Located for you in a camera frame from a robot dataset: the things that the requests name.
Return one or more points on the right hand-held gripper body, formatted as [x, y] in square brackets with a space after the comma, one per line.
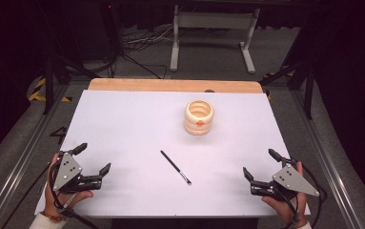
[293, 181]

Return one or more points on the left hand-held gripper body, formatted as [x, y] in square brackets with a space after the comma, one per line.
[66, 170]

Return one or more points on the person's right hand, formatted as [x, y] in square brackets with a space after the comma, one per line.
[286, 210]

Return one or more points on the person's left hand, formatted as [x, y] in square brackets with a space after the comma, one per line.
[51, 200]

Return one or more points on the white table cover sheet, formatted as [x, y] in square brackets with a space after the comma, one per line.
[123, 127]

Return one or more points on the black tripod stand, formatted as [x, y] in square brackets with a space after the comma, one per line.
[309, 95]
[48, 86]

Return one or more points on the black makeup brush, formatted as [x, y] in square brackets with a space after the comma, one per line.
[173, 164]

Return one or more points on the beige ribbed cup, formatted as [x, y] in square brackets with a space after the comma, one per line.
[192, 124]

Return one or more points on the yellow black floor tape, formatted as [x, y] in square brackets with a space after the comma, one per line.
[38, 85]

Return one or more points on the person's dark clothing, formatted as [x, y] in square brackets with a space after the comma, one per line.
[183, 224]

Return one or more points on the black computer tower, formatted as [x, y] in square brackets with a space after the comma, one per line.
[110, 28]

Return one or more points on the black triangular bracket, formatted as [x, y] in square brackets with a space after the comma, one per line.
[61, 133]

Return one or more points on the aluminium floor rail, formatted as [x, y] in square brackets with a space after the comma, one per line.
[329, 171]
[21, 162]

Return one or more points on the white metal stand frame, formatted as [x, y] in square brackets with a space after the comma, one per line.
[213, 20]

